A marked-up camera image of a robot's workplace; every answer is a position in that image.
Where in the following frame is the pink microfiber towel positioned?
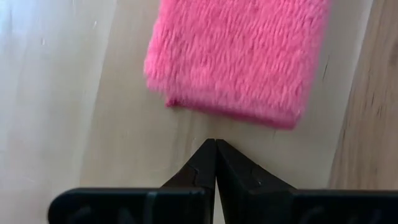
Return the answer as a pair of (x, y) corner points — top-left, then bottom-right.
(143, 0), (330, 131)

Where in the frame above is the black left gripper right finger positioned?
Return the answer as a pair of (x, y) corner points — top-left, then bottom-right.
(216, 139), (398, 224)

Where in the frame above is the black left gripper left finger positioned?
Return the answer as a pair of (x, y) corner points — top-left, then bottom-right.
(48, 138), (218, 224)

